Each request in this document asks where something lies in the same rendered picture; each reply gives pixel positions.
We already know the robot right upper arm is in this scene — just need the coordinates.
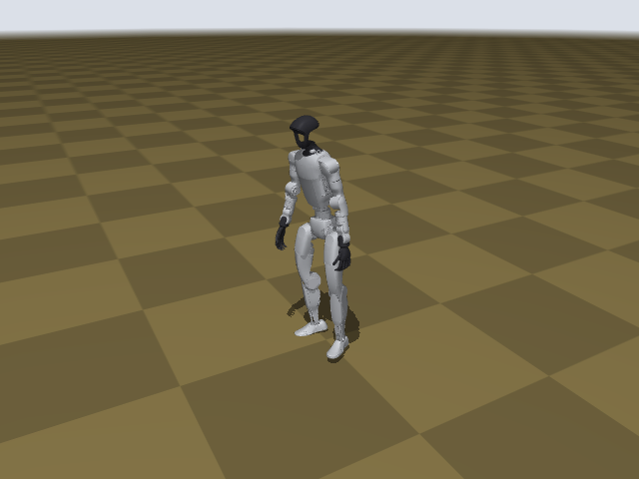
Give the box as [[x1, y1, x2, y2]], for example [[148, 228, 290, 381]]
[[285, 150, 301, 196]]

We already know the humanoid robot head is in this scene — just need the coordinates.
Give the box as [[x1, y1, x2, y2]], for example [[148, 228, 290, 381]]
[[290, 115, 323, 156]]

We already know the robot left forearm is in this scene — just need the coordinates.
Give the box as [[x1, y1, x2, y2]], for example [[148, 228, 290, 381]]
[[334, 197, 350, 243]]

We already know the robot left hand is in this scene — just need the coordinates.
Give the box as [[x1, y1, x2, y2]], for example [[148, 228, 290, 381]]
[[332, 236, 350, 271]]

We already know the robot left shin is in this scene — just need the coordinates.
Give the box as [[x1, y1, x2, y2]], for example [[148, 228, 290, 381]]
[[329, 285, 347, 342]]

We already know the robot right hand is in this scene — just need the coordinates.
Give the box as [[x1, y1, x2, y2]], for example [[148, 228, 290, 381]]
[[276, 217, 289, 250]]

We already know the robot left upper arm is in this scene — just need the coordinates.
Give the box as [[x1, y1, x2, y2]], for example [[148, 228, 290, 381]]
[[319, 156, 344, 210]]

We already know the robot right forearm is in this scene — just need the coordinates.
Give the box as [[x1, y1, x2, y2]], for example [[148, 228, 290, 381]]
[[280, 192, 298, 225]]

